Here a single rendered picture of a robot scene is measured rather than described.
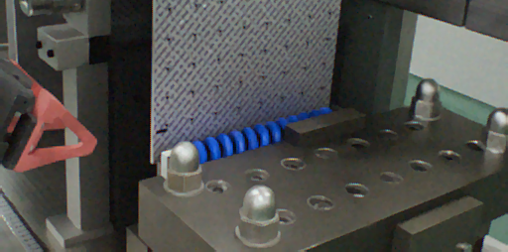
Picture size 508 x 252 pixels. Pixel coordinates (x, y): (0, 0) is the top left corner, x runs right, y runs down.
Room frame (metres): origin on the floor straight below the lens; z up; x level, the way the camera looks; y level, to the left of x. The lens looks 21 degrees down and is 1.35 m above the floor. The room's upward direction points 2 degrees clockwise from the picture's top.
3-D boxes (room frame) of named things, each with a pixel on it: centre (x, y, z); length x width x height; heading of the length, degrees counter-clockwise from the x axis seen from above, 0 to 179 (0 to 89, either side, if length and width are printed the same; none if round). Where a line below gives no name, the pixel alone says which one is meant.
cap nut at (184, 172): (0.55, 0.01, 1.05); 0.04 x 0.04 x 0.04
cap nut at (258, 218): (0.48, -0.05, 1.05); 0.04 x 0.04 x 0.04
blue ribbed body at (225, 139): (0.66, -0.07, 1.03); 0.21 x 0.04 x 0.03; 125
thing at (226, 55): (0.68, -0.05, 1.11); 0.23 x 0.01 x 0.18; 125
